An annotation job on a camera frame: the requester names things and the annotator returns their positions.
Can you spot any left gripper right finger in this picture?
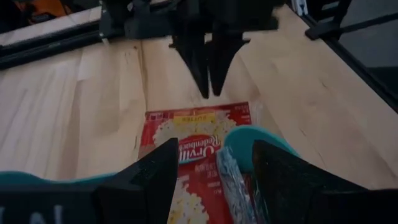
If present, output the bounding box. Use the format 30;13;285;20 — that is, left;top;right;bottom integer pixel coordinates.
251;139;368;224

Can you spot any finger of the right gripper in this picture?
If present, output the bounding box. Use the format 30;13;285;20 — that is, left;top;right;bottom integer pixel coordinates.
172;34;212;99
208;34;249;96

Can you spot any red popcorn bag clear wrap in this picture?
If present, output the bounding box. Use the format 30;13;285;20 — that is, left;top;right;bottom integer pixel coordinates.
138;101;252;224
216;146;259;224

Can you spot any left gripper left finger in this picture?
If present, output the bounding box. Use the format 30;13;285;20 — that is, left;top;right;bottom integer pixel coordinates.
93;138;180;224

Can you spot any grey table edge clamp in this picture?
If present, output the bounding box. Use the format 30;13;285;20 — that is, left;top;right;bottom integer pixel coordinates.
292;0;309;17

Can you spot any teal plastic basket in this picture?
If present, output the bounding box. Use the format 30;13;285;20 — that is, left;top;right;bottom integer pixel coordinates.
0;124;299;190

